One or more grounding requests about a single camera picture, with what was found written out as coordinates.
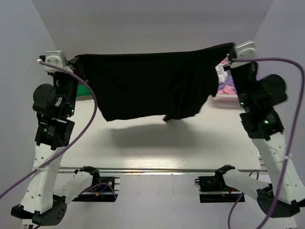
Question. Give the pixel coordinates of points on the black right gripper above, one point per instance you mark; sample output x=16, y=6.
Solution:
x=233, y=69

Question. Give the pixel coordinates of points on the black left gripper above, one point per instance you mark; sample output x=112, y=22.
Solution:
x=66, y=74

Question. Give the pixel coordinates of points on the black t shirt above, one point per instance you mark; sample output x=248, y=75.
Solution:
x=172, y=84

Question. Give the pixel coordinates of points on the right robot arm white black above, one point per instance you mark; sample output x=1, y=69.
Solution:
x=284, y=196

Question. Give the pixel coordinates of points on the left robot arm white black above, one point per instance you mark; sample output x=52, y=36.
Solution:
x=42, y=203

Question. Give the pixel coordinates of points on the folded green t shirt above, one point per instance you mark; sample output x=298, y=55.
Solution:
x=82, y=91

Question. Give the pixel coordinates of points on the purple t shirt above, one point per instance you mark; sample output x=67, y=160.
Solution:
x=228, y=82

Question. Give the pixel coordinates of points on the pink t shirt in basket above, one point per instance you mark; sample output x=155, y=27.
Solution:
x=227, y=89

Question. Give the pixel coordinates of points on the white t shirt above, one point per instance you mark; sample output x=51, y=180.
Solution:
x=222, y=74

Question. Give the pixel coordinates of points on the white plastic laundry basket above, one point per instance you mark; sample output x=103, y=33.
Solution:
x=226, y=101

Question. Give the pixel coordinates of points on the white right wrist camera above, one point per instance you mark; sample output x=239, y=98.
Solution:
x=241, y=52

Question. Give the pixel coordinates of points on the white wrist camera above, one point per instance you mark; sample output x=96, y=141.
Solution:
x=241, y=52
x=57, y=58

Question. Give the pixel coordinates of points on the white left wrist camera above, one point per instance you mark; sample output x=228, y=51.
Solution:
x=57, y=58

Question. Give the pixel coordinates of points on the aluminium rail at table edge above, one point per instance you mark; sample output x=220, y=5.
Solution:
x=70, y=170

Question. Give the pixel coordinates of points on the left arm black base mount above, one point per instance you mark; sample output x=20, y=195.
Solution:
x=105, y=189

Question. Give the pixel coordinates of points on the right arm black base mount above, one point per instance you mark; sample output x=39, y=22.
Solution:
x=211, y=184

